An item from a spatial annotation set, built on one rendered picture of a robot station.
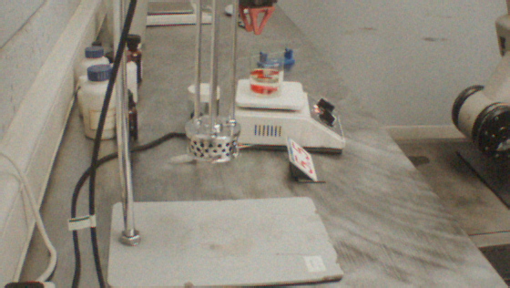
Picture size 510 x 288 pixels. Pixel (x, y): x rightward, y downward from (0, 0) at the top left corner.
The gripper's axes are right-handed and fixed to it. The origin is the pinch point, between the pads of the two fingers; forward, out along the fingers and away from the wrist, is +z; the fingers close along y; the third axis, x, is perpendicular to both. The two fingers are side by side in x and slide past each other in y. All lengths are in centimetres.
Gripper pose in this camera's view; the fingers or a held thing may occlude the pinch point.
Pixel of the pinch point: (253, 29)
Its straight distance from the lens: 145.6
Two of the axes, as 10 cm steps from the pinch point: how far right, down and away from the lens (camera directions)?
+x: 8.2, -2.1, 5.3
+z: -0.5, 9.0, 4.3
